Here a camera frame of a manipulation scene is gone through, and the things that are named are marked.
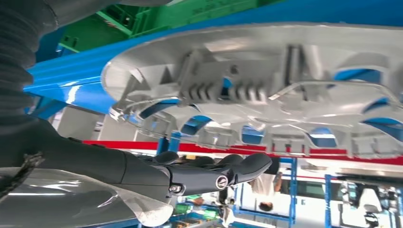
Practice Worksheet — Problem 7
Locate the person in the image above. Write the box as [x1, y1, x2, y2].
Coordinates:
[250, 157, 284, 213]

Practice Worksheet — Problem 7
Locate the red barrier belt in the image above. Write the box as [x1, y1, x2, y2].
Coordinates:
[83, 140, 403, 166]

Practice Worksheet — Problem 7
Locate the green plastic crate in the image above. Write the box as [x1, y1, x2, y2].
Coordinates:
[58, 0, 262, 53]

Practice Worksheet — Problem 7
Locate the white desk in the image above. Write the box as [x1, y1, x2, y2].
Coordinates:
[52, 105, 158, 142]

